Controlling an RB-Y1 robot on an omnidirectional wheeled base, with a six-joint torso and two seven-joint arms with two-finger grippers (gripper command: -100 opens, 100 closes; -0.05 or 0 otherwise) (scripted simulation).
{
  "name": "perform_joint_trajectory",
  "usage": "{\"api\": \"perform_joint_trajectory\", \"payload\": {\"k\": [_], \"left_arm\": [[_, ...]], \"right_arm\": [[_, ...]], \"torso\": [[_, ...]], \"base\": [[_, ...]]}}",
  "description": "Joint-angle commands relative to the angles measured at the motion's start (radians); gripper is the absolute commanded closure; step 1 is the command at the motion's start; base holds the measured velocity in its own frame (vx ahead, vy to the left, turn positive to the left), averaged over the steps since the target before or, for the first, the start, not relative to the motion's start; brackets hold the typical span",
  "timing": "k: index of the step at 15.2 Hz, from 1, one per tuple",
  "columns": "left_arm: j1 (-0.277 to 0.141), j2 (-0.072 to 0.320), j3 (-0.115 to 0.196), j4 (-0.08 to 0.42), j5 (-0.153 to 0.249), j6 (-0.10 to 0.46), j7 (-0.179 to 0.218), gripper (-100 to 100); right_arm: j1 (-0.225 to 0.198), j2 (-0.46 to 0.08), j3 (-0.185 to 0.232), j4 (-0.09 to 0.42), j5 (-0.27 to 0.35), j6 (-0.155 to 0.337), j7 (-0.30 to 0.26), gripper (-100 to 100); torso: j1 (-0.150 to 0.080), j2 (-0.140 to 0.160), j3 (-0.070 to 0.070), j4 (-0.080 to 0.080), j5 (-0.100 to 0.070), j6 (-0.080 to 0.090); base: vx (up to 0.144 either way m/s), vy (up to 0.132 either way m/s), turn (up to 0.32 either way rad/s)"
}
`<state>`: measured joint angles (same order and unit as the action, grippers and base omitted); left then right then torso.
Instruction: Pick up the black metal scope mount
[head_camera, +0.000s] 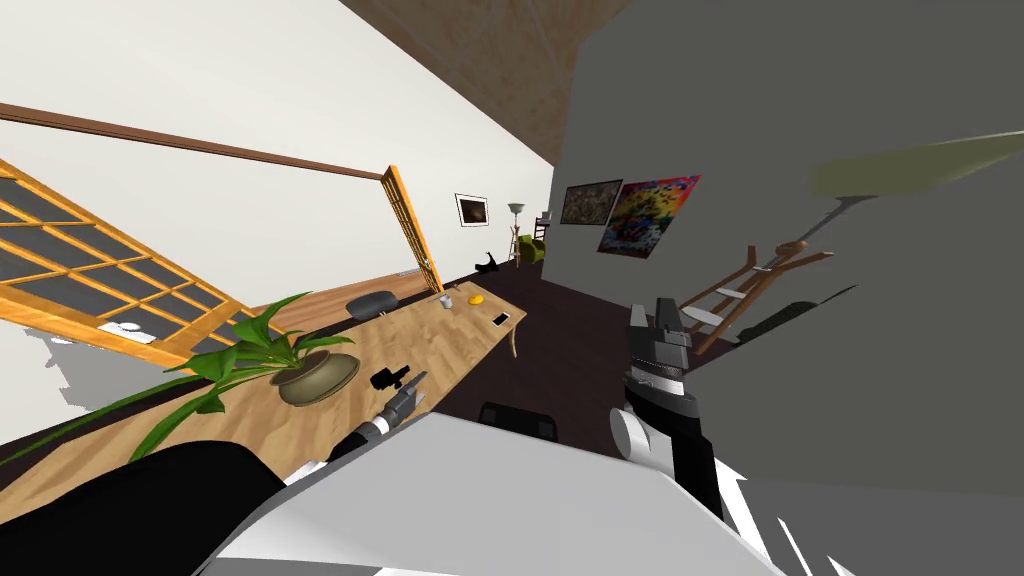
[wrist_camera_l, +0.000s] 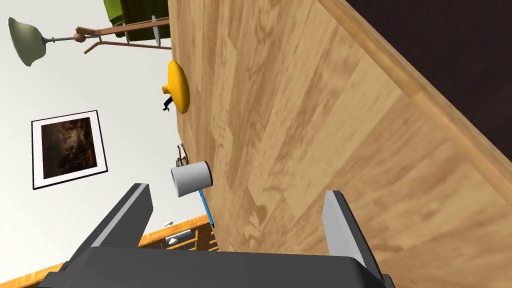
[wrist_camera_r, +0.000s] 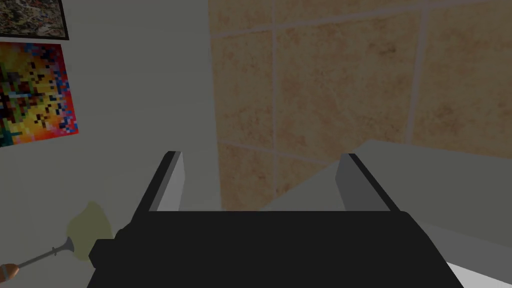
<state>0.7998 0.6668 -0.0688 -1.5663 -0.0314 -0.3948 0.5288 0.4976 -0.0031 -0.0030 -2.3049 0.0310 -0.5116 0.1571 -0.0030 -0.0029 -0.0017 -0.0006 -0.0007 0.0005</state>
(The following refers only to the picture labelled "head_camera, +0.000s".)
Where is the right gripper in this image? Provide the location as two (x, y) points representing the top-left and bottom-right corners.
(627, 297), (694, 374)

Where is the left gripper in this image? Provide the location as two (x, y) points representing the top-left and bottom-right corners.
(382, 370), (431, 429)

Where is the light wooden table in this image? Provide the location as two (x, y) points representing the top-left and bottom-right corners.
(0, 279), (529, 527)

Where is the green plant in olive pot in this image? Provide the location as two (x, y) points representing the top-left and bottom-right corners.
(0, 291), (363, 467)

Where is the colourful painting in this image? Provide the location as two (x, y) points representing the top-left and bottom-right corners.
(596, 174), (703, 261)

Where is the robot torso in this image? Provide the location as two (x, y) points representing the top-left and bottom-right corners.
(190, 402), (789, 576)

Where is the dark brown painting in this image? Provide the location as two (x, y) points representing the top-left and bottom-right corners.
(559, 179), (625, 228)

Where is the small floor lamp wooden tripod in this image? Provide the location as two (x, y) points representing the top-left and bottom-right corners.
(507, 202), (528, 269)

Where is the wooden lattice door leaf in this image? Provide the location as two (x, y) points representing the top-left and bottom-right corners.
(380, 163), (446, 296)

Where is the white framed dark picture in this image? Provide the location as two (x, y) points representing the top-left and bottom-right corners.
(454, 192), (491, 229)

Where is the olive floor lamp wooden tripod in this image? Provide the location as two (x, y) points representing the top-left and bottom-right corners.
(678, 130), (1024, 358)

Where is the wooden lattice window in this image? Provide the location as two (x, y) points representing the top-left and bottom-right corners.
(0, 158), (259, 371)

